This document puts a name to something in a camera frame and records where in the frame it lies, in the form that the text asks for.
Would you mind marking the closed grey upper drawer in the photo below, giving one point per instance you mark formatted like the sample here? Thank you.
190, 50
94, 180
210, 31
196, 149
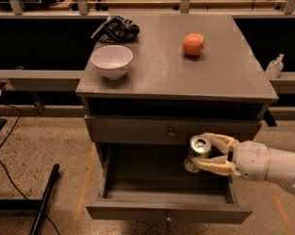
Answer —
164, 130

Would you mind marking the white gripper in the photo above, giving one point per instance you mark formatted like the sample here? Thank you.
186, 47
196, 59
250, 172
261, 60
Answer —
250, 161

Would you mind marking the crumpled dark chip bag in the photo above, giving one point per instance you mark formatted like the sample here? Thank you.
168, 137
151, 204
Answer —
116, 29

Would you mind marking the clear hand sanitizer bottle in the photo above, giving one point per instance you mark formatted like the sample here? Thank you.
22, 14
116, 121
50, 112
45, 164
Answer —
275, 67

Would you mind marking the open grey lower drawer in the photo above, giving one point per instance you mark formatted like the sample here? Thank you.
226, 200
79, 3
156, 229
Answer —
149, 182

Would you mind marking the grey wooden drawer cabinet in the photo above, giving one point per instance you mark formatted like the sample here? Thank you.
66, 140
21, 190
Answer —
224, 82

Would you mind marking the white ceramic bowl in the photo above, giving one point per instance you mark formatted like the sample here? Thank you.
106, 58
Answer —
112, 61

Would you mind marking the grey metal railing shelf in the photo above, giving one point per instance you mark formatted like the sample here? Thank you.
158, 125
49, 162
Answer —
40, 80

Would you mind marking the orange red apple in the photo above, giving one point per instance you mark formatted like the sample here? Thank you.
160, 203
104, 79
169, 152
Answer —
193, 44

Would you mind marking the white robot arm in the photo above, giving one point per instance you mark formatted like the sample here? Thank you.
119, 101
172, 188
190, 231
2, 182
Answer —
224, 155

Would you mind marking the black metal stand base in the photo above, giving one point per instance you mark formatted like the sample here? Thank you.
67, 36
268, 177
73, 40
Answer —
37, 206

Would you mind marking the green soda can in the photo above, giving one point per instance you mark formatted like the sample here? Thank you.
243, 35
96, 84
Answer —
199, 147

